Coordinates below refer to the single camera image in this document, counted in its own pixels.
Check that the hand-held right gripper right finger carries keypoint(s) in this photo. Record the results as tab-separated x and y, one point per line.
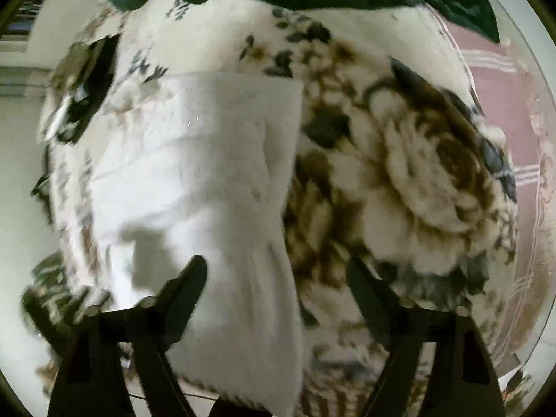
364	289

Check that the floral print blanket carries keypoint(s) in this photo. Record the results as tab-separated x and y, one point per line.
369	173

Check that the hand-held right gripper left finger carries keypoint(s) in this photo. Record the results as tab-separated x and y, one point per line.
187	284

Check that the white small garment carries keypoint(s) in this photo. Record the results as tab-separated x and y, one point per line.
195	169

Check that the pink patterned bedsheet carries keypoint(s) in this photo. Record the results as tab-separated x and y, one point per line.
512	139

